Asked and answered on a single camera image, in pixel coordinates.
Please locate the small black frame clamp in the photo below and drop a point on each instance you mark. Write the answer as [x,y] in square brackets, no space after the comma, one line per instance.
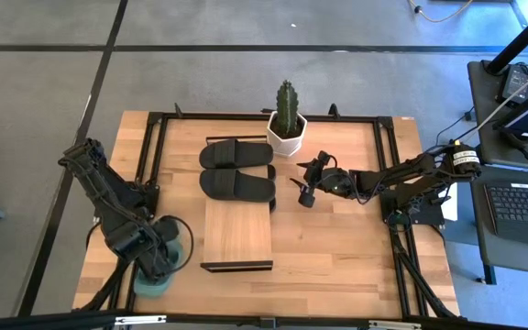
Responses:
[333,110]
[268,110]
[178,110]

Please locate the white paper sheet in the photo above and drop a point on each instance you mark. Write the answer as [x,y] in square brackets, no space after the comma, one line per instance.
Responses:
[449,208]

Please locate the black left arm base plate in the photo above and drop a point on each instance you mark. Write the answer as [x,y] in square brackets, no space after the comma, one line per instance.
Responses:
[98,215]

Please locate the black power adapter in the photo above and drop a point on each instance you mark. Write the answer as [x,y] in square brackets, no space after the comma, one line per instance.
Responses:
[513,80]

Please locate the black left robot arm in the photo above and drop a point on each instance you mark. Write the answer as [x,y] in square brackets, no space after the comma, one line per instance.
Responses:
[108,197]

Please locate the black aluminium table frame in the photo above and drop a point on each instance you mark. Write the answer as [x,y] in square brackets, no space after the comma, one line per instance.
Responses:
[245,117]

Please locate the black rig beam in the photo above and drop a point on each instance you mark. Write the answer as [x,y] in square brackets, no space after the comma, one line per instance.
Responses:
[39,321]

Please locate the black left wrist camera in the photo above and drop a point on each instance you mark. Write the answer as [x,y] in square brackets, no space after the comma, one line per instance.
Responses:
[167,230]

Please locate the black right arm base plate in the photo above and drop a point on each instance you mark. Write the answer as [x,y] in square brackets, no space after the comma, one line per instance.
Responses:
[431,218]

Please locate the chunky black slide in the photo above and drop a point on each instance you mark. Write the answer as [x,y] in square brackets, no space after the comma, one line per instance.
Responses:
[236,153]
[238,183]

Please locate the white plant pot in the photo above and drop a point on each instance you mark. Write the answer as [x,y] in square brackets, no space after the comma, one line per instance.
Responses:
[291,146]

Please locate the wooden shelf black metal frame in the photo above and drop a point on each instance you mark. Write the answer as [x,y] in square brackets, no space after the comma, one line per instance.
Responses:
[236,229]

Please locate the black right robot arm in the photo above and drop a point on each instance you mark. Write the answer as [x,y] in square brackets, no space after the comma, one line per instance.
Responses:
[406,172]

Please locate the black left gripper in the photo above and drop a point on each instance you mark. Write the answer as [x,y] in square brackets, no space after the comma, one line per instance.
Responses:
[156,263]

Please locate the black keyboard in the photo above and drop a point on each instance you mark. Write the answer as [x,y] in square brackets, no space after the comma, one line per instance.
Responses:
[520,211]

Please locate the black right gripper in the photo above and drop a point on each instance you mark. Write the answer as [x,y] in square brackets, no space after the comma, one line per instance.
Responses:
[333,183]

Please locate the black pole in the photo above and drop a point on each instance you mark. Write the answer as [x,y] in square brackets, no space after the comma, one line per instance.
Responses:
[520,36]

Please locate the silver bracket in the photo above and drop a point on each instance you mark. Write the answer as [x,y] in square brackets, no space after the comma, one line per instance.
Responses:
[140,319]
[394,325]

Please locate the yellow tag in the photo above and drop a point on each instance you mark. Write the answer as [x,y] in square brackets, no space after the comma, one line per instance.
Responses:
[451,141]

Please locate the green slide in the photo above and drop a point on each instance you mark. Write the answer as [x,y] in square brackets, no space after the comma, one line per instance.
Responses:
[158,288]

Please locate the grey desk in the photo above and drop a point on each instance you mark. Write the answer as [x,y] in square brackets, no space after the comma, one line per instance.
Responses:
[484,137]
[498,256]

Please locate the green cactus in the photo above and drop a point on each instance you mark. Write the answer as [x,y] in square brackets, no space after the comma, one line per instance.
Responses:
[287,107]

